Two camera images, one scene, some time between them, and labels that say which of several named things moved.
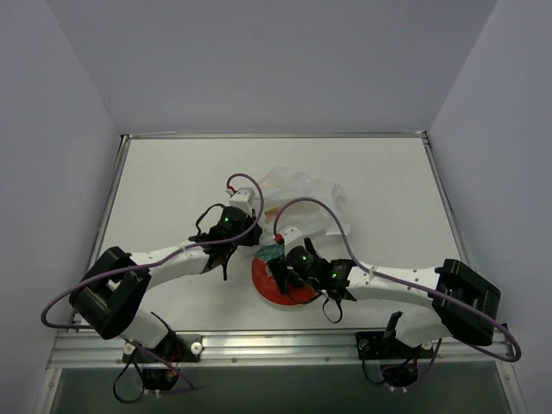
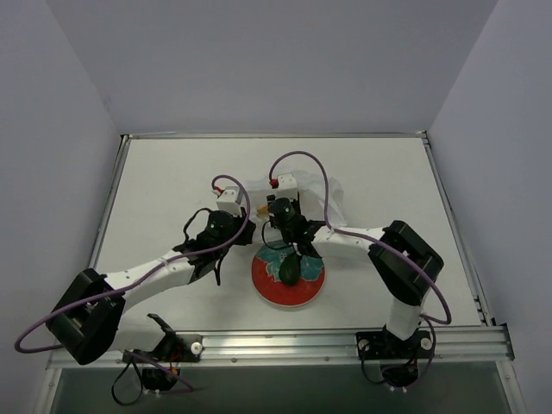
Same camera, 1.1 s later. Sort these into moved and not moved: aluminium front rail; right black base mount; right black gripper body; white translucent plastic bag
Moved: right black gripper body
Not moved: aluminium front rail; right black base mount; white translucent plastic bag
